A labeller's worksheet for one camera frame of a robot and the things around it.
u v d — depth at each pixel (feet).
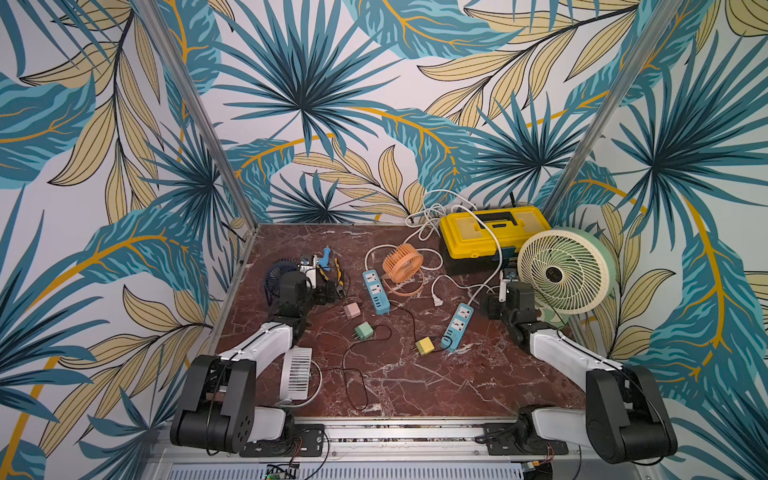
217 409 1.36
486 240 3.10
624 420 1.38
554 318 3.10
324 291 2.63
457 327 2.96
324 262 3.50
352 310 3.10
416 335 2.97
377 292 3.20
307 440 2.38
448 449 2.40
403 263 3.04
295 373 2.45
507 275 2.62
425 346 2.84
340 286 3.27
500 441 2.40
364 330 2.96
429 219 3.82
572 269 2.44
